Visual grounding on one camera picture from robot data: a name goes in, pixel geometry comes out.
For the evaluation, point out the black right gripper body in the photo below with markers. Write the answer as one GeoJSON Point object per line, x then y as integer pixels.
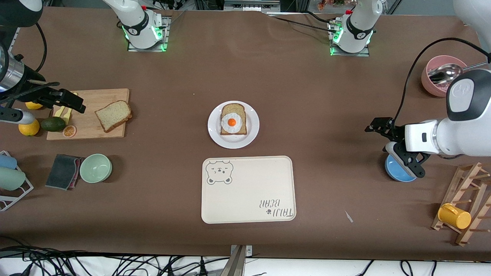
{"type": "Point", "coordinates": [33, 92]}

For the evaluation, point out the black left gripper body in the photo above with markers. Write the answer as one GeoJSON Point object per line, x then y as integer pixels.
{"type": "Point", "coordinates": [395, 132]}

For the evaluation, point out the plain brown bread slice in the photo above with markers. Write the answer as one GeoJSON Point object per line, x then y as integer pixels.
{"type": "Point", "coordinates": [113, 115]}

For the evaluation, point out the round white plate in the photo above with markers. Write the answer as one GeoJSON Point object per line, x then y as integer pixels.
{"type": "Point", "coordinates": [251, 138]}

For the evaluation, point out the toast slice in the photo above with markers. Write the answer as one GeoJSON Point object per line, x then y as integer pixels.
{"type": "Point", "coordinates": [232, 108]}

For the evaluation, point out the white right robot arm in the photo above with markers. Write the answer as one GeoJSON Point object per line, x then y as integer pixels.
{"type": "Point", "coordinates": [140, 28]}

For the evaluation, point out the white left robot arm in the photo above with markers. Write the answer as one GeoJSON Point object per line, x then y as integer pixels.
{"type": "Point", "coordinates": [468, 130]}

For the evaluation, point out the yellow plastic fork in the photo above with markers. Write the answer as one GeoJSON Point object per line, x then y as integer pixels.
{"type": "Point", "coordinates": [68, 117]}

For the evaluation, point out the yellow lemon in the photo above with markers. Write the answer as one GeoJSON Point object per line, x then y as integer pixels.
{"type": "Point", "coordinates": [28, 129]}
{"type": "Point", "coordinates": [34, 105]}

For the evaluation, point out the dark green avocado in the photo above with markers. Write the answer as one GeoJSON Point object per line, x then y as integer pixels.
{"type": "Point", "coordinates": [53, 124]}

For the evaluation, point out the orange slice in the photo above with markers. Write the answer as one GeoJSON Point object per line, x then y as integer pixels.
{"type": "Point", "coordinates": [69, 131]}

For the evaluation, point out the blue bowl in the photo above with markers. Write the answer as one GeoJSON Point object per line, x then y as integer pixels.
{"type": "Point", "coordinates": [397, 174]}

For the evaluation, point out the bamboo cutting board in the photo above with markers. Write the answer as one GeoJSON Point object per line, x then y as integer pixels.
{"type": "Point", "coordinates": [99, 130]}

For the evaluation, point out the pink bowl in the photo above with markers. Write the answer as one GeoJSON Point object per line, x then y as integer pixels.
{"type": "Point", "coordinates": [431, 88]}

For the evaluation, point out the dark grey folded cloth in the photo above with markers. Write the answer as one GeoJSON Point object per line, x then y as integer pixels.
{"type": "Point", "coordinates": [61, 171]}

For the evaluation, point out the mint green bowl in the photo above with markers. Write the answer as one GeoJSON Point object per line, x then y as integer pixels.
{"type": "Point", "coordinates": [96, 168]}

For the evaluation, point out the large metal spoon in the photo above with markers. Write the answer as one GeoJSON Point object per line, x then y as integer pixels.
{"type": "Point", "coordinates": [445, 73]}

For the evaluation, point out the blue cup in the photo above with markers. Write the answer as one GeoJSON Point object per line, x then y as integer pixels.
{"type": "Point", "coordinates": [7, 161]}

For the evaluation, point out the small white paper scrap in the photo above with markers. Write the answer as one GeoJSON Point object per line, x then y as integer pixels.
{"type": "Point", "coordinates": [348, 217]}

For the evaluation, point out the pale green cup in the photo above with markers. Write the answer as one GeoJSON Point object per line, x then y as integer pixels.
{"type": "Point", "coordinates": [11, 179]}

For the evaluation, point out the yellow mug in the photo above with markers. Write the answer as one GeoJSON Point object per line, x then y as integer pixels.
{"type": "Point", "coordinates": [454, 216]}

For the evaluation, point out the wooden mug rack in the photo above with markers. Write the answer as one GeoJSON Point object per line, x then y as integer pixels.
{"type": "Point", "coordinates": [475, 214]}

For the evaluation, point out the cream tray with bear print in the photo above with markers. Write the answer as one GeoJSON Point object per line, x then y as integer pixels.
{"type": "Point", "coordinates": [249, 191]}

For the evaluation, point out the fried egg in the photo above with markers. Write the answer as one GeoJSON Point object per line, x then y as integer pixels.
{"type": "Point", "coordinates": [231, 122]}

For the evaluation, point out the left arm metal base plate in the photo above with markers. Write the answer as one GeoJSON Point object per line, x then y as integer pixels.
{"type": "Point", "coordinates": [364, 53]}

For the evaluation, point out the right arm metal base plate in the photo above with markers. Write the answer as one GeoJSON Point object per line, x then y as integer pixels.
{"type": "Point", "coordinates": [163, 42]}

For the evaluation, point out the metal mount bracket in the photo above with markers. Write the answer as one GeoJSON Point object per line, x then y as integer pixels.
{"type": "Point", "coordinates": [241, 251]}

